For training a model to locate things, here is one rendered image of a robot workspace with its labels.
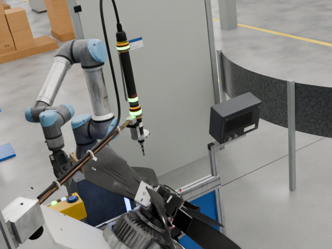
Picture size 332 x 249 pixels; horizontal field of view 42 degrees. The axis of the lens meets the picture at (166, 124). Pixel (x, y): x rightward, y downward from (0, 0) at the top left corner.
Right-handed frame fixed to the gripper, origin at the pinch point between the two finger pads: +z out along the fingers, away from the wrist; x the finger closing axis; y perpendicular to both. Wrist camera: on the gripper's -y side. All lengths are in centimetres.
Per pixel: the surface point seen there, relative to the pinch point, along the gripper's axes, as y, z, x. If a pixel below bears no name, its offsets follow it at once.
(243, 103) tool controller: -3, -9, -98
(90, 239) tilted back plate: -50, -5, 6
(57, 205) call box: 0.9, 8.8, 6.8
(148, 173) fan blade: -18.5, -1.5, -32.3
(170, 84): 145, 26, -131
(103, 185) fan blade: -42.8, -19.5, -4.9
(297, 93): 49, 25, -185
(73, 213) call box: -4.0, 12.6, 1.7
